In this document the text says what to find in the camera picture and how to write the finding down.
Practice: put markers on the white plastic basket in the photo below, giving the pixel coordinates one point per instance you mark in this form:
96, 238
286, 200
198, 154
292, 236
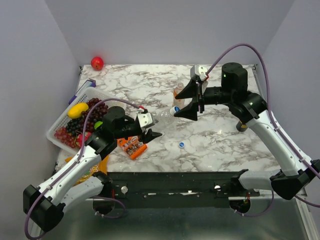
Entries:
63, 119

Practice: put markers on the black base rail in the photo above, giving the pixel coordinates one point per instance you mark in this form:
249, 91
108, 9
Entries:
142, 190

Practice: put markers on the green toy fruit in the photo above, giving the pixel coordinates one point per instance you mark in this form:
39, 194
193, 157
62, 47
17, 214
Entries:
97, 124

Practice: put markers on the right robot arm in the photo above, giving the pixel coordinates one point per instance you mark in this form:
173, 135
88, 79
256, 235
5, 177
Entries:
297, 169

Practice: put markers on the yellow snack bag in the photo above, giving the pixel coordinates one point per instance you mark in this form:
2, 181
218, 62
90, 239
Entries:
101, 167

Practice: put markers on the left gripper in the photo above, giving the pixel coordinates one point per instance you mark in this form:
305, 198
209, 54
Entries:
150, 135

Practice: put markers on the light red grape bunch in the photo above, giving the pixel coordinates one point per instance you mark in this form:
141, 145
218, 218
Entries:
65, 136

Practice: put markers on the clear bottle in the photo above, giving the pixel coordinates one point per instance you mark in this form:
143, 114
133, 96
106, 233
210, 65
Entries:
165, 121

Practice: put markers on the black can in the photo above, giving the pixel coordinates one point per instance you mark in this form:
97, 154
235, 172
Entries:
241, 127

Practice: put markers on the black blue grape bunch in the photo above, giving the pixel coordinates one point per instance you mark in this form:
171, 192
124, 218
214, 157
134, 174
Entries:
74, 126

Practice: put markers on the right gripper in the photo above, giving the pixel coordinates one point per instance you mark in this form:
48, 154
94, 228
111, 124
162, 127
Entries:
192, 90

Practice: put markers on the orange snack box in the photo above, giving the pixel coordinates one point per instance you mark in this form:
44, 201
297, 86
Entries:
132, 146

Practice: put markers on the red apple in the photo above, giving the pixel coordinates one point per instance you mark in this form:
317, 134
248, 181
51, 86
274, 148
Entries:
97, 63

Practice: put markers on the purple white box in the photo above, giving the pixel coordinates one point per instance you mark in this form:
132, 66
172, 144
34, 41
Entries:
88, 83

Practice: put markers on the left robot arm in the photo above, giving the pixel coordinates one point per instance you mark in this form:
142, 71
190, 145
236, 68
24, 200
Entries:
44, 204

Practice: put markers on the yellow mango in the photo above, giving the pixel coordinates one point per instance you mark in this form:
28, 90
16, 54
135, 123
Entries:
76, 111

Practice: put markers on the dark purple grape bunch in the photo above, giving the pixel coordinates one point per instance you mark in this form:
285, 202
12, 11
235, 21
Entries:
96, 116

